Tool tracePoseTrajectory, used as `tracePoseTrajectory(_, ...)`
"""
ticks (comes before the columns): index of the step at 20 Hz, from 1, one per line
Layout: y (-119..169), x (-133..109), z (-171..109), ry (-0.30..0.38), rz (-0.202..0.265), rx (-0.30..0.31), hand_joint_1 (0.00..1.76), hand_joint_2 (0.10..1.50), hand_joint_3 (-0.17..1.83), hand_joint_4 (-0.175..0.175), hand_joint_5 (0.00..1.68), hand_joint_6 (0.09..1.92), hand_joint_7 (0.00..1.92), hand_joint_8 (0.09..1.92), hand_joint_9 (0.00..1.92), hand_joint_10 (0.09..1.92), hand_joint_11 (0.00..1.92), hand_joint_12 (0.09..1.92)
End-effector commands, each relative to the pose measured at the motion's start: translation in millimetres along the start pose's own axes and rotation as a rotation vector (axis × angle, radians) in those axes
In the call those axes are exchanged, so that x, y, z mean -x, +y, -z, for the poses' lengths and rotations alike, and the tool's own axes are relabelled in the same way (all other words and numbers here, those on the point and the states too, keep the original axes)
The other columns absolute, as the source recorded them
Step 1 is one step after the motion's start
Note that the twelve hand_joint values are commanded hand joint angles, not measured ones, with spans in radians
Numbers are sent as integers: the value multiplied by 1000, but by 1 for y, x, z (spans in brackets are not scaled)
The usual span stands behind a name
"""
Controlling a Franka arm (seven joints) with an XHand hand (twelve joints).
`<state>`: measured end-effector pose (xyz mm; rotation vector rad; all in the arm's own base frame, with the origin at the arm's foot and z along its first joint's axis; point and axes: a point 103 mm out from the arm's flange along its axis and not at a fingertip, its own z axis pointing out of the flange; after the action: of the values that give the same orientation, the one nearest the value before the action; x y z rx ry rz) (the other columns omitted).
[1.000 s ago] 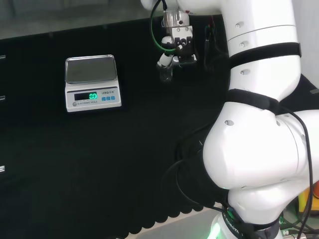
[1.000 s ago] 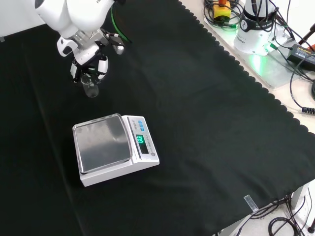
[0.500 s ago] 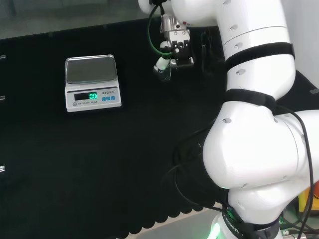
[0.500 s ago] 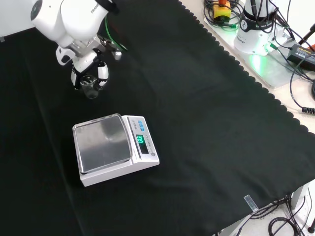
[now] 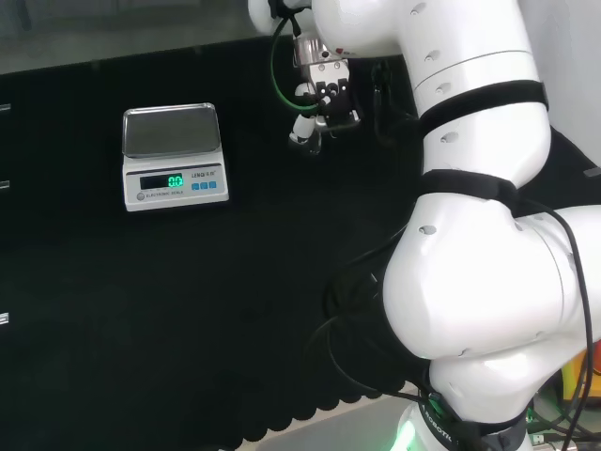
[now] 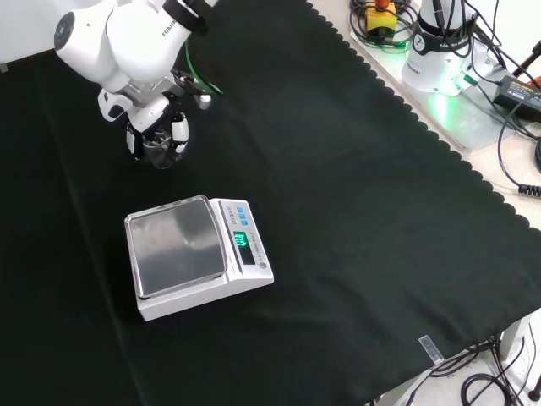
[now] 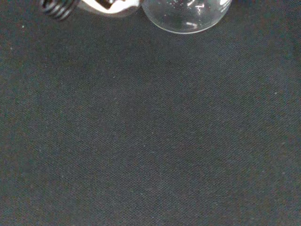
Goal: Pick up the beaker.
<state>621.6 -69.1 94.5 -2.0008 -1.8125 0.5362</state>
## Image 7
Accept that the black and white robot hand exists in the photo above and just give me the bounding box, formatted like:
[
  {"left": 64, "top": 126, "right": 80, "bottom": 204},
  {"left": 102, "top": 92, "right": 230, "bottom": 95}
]
[{"left": 39, "top": 0, "right": 142, "bottom": 21}]

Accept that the black bench cloth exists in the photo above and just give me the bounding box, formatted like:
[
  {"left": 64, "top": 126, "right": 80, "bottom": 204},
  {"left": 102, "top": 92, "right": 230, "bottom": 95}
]
[{"left": 0, "top": 0, "right": 301, "bottom": 226}]

